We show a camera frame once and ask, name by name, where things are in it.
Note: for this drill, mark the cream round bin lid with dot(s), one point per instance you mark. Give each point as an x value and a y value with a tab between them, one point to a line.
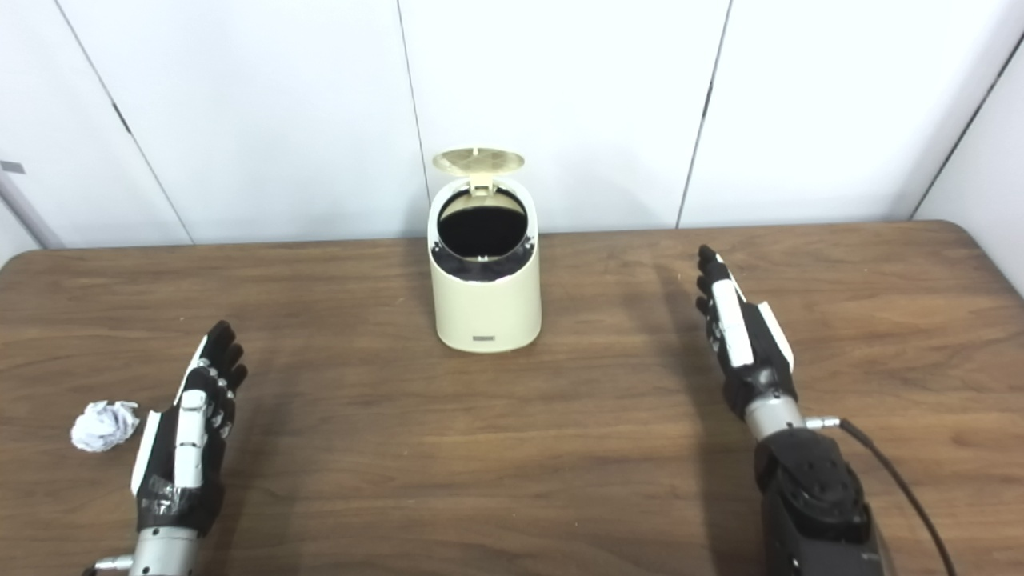
478	160

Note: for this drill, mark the white paper ball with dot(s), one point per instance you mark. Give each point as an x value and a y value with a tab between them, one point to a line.
102	426

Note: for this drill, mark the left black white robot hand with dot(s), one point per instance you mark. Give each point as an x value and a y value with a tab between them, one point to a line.
188	440

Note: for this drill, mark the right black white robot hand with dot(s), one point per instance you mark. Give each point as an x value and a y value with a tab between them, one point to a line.
740	336

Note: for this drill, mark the black bin liner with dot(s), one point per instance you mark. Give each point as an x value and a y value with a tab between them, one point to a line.
482	228

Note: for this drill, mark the grey wall post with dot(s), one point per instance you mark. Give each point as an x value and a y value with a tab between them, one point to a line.
28	212

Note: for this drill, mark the cream-colored round bin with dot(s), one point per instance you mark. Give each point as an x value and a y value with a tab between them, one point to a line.
484	312

